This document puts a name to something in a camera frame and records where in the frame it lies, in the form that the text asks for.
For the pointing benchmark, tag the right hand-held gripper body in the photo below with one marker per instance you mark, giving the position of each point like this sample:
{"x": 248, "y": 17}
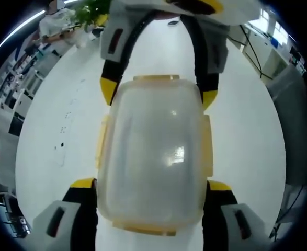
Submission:
{"x": 142, "y": 5}

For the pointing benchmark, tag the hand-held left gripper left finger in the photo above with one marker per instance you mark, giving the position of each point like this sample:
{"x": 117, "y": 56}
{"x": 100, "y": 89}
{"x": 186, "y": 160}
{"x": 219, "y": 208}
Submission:
{"x": 64, "y": 219}

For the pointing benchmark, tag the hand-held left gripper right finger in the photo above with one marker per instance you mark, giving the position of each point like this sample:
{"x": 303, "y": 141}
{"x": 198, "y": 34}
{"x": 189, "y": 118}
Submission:
{"x": 229, "y": 225}

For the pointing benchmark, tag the clear plastic buckle container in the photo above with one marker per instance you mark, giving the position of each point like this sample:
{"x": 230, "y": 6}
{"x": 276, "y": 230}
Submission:
{"x": 153, "y": 157}

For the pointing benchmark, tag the small dark phone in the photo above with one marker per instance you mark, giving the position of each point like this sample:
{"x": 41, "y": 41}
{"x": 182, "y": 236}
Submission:
{"x": 173, "y": 23}

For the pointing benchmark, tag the green potted plant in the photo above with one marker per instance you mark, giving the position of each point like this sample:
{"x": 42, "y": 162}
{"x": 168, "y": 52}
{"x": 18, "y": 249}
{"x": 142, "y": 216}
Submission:
{"x": 86, "y": 13}

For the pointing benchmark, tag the long ceiling light strip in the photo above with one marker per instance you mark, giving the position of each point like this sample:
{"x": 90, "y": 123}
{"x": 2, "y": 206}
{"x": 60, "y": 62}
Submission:
{"x": 14, "y": 31}

